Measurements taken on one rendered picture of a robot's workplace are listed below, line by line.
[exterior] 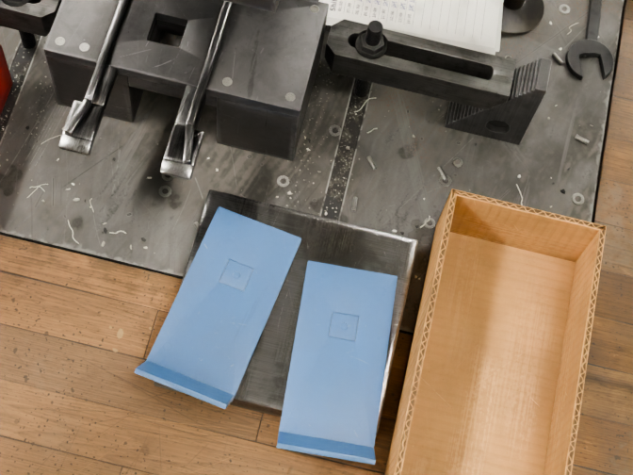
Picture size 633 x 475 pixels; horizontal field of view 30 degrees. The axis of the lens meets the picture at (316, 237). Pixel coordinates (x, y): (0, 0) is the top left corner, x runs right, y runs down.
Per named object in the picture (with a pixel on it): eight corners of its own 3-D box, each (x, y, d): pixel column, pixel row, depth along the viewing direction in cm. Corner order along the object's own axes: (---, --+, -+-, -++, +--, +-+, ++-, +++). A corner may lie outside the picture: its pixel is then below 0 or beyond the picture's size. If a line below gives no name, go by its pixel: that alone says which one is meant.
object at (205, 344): (136, 384, 86) (134, 371, 84) (219, 207, 92) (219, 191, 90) (224, 418, 86) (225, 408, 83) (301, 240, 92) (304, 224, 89)
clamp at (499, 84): (316, 99, 99) (327, 33, 90) (325, 65, 101) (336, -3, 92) (489, 140, 99) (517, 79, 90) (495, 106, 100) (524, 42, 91)
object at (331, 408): (274, 456, 85) (276, 447, 82) (307, 262, 91) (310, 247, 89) (369, 473, 85) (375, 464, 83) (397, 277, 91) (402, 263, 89)
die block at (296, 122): (56, 105, 97) (44, 56, 90) (92, 6, 101) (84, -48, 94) (293, 162, 97) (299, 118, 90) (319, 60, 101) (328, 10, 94)
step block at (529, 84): (444, 127, 99) (464, 72, 91) (450, 97, 100) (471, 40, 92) (519, 145, 99) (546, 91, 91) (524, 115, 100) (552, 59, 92)
